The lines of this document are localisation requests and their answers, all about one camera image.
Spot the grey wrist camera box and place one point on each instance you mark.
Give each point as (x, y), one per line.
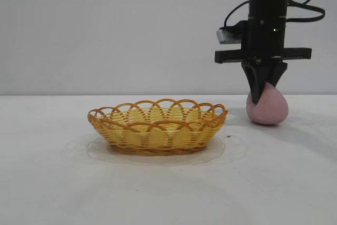
(229, 36)

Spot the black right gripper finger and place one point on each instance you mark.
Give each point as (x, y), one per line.
(276, 73)
(256, 82)

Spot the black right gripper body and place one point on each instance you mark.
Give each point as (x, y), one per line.
(266, 40)

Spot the pink peach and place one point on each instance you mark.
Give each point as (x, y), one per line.
(271, 109)

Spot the yellow woven wicker basket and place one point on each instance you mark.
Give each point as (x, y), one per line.
(158, 135)

